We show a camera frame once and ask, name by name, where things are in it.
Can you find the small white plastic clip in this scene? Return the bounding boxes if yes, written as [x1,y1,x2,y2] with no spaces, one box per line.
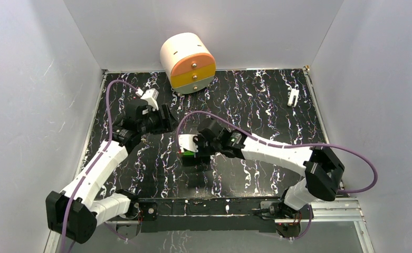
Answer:
[287,89,299,108]

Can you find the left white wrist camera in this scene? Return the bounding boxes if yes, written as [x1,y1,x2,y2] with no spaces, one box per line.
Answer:
[135,88,159,111]

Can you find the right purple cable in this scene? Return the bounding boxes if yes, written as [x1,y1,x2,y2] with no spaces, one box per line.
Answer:
[176,110,379,240]

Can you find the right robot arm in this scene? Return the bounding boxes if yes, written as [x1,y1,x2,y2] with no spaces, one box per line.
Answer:
[178,118,344,219]

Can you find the round three-drawer storage cabinet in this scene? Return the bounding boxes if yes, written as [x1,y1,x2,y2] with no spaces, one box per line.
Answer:
[160,32,216,94]

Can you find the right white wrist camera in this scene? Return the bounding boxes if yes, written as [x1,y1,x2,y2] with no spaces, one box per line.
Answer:
[178,134,198,153]

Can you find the green paper box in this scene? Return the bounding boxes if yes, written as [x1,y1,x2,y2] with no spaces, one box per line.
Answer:
[180,150,196,159]

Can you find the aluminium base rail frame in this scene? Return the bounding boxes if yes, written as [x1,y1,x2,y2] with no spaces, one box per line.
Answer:
[46,192,374,252]

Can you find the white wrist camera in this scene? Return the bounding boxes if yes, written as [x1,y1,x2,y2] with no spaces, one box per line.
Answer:
[135,88,159,111]
[178,134,198,153]

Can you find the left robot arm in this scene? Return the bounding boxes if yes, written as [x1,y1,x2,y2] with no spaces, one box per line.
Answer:
[45,99,178,244]

